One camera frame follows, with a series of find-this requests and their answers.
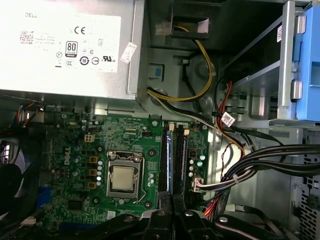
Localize black cable bundle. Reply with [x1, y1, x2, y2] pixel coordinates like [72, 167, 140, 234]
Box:
[219, 143, 320, 194]

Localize black and white power wires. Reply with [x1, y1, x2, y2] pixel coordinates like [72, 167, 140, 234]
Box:
[146, 86, 254, 151]

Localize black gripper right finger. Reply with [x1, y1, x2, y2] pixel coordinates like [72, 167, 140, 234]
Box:
[173, 193, 297, 240]

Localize metal socket cover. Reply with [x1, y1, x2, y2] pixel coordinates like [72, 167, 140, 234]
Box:
[105, 150, 145, 199]

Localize black PC case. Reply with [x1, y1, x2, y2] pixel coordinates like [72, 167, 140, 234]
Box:
[0, 0, 320, 240]

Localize silver CPU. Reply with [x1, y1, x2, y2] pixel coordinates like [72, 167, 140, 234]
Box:
[111, 165, 135, 193]

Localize black RAM slot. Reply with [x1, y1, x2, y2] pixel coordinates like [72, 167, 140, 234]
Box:
[181, 127, 190, 195]
[174, 124, 183, 195]
[159, 135, 168, 194]
[165, 121, 174, 194]

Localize blue plastic drive latch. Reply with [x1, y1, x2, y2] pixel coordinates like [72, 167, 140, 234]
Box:
[291, 4, 320, 122]

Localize black case fan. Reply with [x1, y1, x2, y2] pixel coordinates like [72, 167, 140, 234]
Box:
[0, 138, 35, 201]

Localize silver drive cage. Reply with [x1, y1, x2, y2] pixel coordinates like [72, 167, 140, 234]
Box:
[223, 0, 320, 131]

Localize silver power supply unit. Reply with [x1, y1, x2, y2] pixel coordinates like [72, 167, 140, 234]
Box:
[0, 0, 147, 101]

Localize metal locking lever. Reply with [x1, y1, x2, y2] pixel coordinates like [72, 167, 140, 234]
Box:
[133, 156, 147, 204]

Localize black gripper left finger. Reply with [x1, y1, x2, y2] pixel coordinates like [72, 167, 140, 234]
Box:
[48, 191, 174, 240]

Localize green motherboard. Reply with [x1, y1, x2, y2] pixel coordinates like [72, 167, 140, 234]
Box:
[37, 113, 210, 227]

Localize blue RAM stick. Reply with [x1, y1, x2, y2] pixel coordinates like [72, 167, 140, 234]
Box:
[166, 131, 174, 194]

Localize orange and red wires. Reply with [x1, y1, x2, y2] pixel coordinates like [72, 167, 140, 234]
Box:
[203, 81, 248, 219]

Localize white board connector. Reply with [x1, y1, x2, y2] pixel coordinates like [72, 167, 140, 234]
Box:
[191, 174, 205, 193]

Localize perforated silver disk bay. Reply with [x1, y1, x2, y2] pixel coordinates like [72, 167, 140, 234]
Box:
[299, 154, 320, 240]

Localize black flat data cable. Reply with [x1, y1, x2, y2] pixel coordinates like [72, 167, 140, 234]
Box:
[224, 203, 291, 240]

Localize yellow power wires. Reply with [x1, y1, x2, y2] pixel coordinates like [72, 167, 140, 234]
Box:
[146, 24, 217, 103]

